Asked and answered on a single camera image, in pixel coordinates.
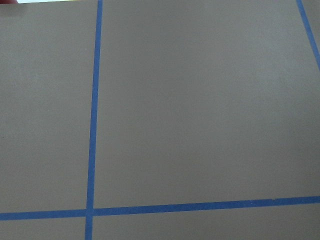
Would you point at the red cylinder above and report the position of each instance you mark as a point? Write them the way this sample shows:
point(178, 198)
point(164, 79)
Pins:
point(7, 2)

